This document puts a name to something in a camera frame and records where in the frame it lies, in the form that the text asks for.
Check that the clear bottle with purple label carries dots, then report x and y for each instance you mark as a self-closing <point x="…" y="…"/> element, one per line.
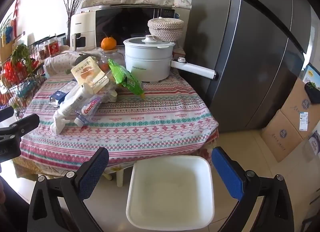
<point x="90" y="108"/>

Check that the bag of red vegetables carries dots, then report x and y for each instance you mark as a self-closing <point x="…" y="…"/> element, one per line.
<point x="12" y="72"/>

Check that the white electric pot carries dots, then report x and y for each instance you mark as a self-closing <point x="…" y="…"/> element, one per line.
<point x="147" y="64"/>

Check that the white plastic bin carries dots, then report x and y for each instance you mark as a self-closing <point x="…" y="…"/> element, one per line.
<point x="170" y="192"/>

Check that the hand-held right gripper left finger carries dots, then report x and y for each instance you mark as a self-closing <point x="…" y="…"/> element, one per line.
<point x="93" y="172"/>

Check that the bare decorative twigs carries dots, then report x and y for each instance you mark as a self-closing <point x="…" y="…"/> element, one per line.
<point x="72" y="4"/>

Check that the small cardboard box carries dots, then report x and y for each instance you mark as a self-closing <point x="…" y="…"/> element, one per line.
<point x="280" y="137"/>

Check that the white squeeze tube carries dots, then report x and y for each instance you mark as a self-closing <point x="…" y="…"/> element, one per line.
<point x="75" y="102"/>

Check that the glass jar with wooden lid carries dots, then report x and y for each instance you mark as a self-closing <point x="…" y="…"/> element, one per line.
<point x="106" y="59"/>

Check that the beige printed packet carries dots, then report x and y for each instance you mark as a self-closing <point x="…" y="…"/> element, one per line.
<point x="87" y="71"/>

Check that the blue carton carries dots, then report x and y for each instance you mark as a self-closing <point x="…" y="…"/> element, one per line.
<point x="60" y="94"/>

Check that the person's dark trousers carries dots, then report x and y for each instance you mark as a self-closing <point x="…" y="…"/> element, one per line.
<point x="15" y="209"/>

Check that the blue and white box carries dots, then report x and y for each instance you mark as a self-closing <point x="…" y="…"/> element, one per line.
<point x="312" y="74"/>

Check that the large cardboard box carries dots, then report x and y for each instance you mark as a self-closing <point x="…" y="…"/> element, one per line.
<point x="297" y="107"/>

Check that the crumpled white tissue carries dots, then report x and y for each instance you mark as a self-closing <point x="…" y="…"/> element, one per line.
<point x="60" y="124"/>

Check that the dark round object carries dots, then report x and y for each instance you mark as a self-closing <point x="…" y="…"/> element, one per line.
<point x="80" y="59"/>

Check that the white table leg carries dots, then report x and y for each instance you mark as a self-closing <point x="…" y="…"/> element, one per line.
<point x="120" y="177"/>

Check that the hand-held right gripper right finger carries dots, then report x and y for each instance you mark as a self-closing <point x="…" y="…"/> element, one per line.
<point x="226" y="172"/>

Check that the striped patterned tablecloth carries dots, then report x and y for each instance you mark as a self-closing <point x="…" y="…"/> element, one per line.
<point x="150" y="122"/>

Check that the green snack bag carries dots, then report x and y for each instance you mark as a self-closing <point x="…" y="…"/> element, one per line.
<point x="125" y="79"/>

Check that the glass pot lid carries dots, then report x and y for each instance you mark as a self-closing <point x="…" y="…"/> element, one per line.
<point x="148" y="41"/>

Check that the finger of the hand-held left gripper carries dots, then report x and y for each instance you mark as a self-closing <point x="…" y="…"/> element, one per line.
<point x="26" y="123"/>
<point x="6" y="114"/>

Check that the grey refrigerator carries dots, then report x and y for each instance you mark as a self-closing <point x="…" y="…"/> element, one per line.
<point x="250" y="59"/>

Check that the white floral cloth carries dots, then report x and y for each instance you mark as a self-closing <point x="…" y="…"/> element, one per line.
<point x="60" y="63"/>

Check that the green leafy vegetables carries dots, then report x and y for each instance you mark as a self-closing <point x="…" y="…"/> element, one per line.
<point x="21" y="54"/>

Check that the crumpled clear plastic bag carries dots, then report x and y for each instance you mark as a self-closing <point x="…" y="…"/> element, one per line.
<point x="110" y="89"/>

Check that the orange fruit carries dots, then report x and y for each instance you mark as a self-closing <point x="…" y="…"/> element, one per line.
<point x="108" y="43"/>

